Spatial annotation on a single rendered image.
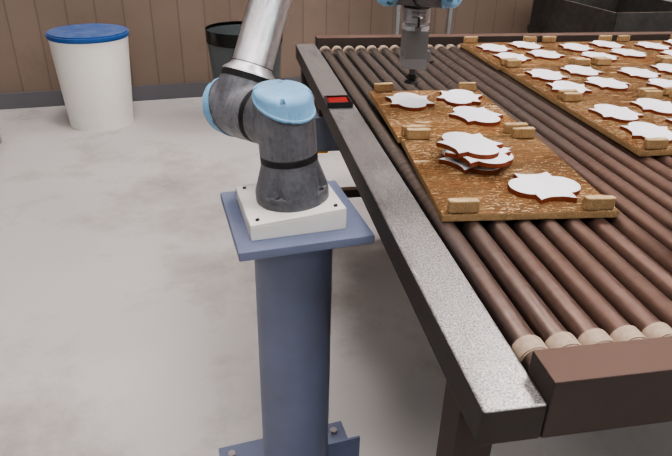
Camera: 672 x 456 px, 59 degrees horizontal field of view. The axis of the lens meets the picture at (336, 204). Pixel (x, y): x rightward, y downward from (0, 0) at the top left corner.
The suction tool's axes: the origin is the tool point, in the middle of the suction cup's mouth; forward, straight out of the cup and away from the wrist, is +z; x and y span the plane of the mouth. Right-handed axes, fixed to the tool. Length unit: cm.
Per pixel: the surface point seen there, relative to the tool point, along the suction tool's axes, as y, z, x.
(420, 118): -13.6, 6.3, -0.8
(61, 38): 229, 35, 186
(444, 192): -60, 6, 3
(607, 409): -114, 10, -7
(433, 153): -38.9, 6.3, 0.6
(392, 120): -15.4, 6.3, 7.1
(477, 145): -45.7, 1.6, -7.4
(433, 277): -87, 8, 10
